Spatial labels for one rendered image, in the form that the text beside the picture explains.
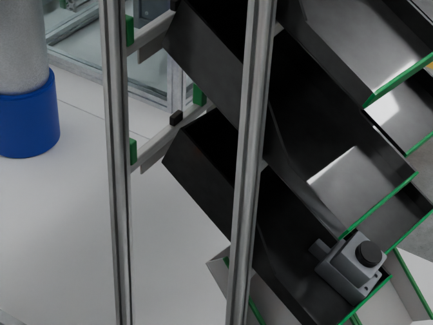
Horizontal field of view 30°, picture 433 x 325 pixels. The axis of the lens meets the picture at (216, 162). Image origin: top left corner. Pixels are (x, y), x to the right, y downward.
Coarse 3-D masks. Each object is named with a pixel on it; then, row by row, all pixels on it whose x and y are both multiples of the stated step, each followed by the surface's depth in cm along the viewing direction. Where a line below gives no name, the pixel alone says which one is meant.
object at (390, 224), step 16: (400, 192) 109; (416, 192) 108; (384, 208) 106; (400, 208) 107; (416, 208) 108; (432, 208) 107; (368, 224) 104; (384, 224) 105; (400, 224) 106; (416, 224) 104; (384, 240) 103; (400, 240) 102
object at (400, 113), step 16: (416, 80) 100; (432, 80) 98; (384, 96) 96; (400, 96) 97; (416, 96) 98; (432, 96) 99; (368, 112) 91; (384, 112) 95; (400, 112) 96; (416, 112) 97; (432, 112) 98; (384, 128) 90; (400, 128) 94; (416, 128) 95; (432, 128) 96; (400, 144) 90; (416, 144) 91
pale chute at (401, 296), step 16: (400, 256) 116; (400, 272) 117; (384, 288) 118; (400, 288) 118; (416, 288) 116; (368, 304) 116; (384, 304) 117; (400, 304) 119; (416, 304) 118; (368, 320) 115; (384, 320) 117; (400, 320) 118; (416, 320) 119
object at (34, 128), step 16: (48, 80) 163; (0, 96) 158; (16, 96) 158; (32, 96) 159; (48, 96) 162; (0, 112) 160; (16, 112) 160; (32, 112) 161; (48, 112) 164; (0, 128) 162; (16, 128) 162; (32, 128) 163; (48, 128) 166; (0, 144) 165; (16, 144) 164; (32, 144) 165; (48, 144) 168
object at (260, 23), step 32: (256, 0) 70; (256, 32) 72; (256, 64) 73; (256, 96) 75; (128, 128) 91; (256, 128) 78; (128, 160) 93; (256, 160) 81; (128, 192) 96; (256, 192) 84; (128, 224) 99; (128, 256) 103; (128, 288) 106; (128, 320) 109
